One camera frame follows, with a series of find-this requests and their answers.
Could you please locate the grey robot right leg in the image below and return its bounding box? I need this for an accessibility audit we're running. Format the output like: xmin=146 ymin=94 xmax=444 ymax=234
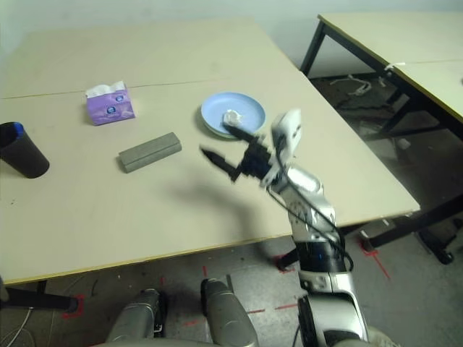
xmin=200 ymin=276 xmax=258 ymax=347

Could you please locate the light green plate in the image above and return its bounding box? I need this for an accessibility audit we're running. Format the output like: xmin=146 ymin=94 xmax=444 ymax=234
xmin=197 ymin=108 xmax=236 ymax=141

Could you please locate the purple tissue box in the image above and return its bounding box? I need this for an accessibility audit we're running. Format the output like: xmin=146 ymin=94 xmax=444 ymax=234
xmin=85 ymin=80 xmax=138 ymax=127

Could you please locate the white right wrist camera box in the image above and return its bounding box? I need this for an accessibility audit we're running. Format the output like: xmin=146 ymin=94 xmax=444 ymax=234
xmin=259 ymin=108 xmax=303 ymax=188

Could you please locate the light blue plate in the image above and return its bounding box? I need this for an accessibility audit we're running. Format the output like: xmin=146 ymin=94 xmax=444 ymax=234
xmin=200 ymin=91 xmax=267 ymax=137

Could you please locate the black plastic cup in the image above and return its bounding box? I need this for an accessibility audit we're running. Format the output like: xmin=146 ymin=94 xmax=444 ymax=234
xmin=0 ymin=121 xmax=51 ymax=179

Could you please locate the white floor cable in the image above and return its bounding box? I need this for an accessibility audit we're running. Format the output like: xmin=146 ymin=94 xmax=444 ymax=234
xmin=0 ymin=310 xmax=33 ymax=347

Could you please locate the beige table with black frame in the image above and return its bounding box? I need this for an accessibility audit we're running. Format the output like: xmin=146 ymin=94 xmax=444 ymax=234
xmin=300 ymin=12 xmax=463 ymax=137

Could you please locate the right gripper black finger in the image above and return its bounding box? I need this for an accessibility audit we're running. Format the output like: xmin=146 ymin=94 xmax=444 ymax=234
xmin=199 ymin=145 xmax=242 ymax=186
xmin=223 ymin=124 xmax=268 ymax=145

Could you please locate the white tissue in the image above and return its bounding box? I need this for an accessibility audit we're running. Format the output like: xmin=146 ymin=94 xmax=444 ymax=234
xmin=221 ymin=109 xmax=244 ymax=127

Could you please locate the grey robot leg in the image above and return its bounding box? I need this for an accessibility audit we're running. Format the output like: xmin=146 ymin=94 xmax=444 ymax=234
xmin=200 ymin=276 xmax=258 ymax=347
xmin=106 ymin=288 xmax=169 ymax=343

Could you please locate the white plastic frame scrap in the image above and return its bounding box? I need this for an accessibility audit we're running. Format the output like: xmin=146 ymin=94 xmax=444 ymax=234
xmin=331 ymin=74 xmax=373 ymax=97

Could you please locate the grey glasses case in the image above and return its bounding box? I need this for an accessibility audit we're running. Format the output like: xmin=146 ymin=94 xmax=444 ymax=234
xmin=118 ymin=132 xmax=182 ymax=175

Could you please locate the grey robot left leg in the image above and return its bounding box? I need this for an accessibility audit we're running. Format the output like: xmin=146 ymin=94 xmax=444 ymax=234
xmin=106 ymin=288 xmax=169 ymax=343

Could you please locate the black table leg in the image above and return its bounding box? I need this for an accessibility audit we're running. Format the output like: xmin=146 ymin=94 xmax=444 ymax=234
xmin=5 ymin=287 xmax=79 ymax=314
xmin=363 ymin=194 xmax=463 ymax=250
xmin=277 ymin=249 xmax=301 ymax=270

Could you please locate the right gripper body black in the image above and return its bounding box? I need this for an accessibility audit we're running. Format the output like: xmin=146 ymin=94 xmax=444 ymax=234
xmin=240 ymin=139 xmax=276 ymax=181

